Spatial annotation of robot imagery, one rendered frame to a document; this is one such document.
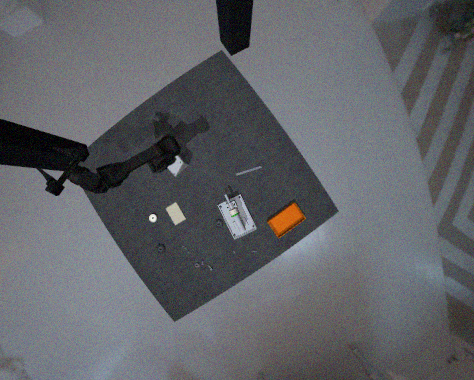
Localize orange shallow tray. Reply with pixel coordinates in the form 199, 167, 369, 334
267, 202, 306, 238

